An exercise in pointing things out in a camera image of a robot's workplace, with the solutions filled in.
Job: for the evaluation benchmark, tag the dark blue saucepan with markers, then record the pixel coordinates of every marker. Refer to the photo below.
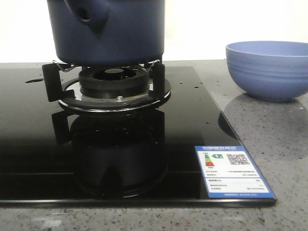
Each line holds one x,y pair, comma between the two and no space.
107,32

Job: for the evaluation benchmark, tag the light blue plastic bowl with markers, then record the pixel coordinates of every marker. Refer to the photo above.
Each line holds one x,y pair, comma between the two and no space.
269,70

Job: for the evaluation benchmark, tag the right gas burner with support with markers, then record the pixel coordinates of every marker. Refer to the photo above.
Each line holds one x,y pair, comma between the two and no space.
108,89

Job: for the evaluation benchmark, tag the blue energy label sticker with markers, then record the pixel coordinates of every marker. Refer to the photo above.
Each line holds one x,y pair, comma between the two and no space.
230,172

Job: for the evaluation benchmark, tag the black glass gas cooktop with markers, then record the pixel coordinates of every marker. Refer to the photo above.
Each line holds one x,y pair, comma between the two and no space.
155,158

